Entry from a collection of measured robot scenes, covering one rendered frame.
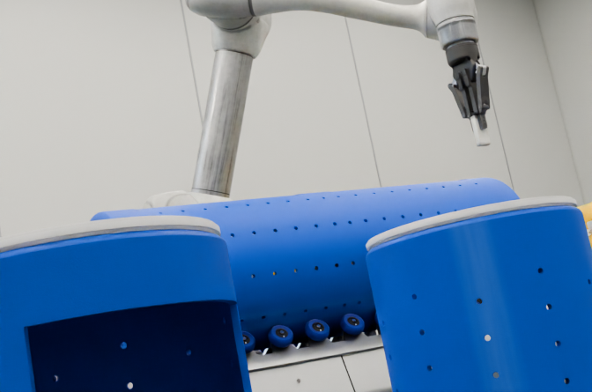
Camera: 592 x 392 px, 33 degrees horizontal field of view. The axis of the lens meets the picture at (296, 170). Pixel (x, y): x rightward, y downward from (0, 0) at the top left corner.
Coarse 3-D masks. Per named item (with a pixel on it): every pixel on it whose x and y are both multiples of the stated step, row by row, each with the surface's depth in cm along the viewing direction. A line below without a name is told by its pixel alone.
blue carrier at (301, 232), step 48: (336, 192) 196; (384, 192) 198; (432, 192) 202; (480, 192) 206; (240, 240) 175; (288, 240) 179; (336, 240) 183; (240, 288) 173; (288, 288) 177; (336, 288) 182; (336, 336) 193
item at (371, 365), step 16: (368, 352) 183; (384, 352) 184; (272, 368) 173; (288, 368) 175; (304, 368) 176; (320, 368) 177; (336, 368) 178; (352, 368) 180; (368, 368) 181; (384, 368) 182; (256, 384) 171; (272, 384) 172; (288, 384) 173; (304, 384) 174; (320, 384) 175; (336, 384) 176; (352, 384) 178; (368, 384) 179; (384, 384) 180
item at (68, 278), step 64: (0, 256) 82; (64, 256) 81; (128, 256) 83; (192, 256) 87; (0, 320) 80; (64, 320) 106; (128, 320) 107; (192, 320) 104; (0, 384) 80; (64, 384) 105; (128, 384) 107; (192, 384) 103
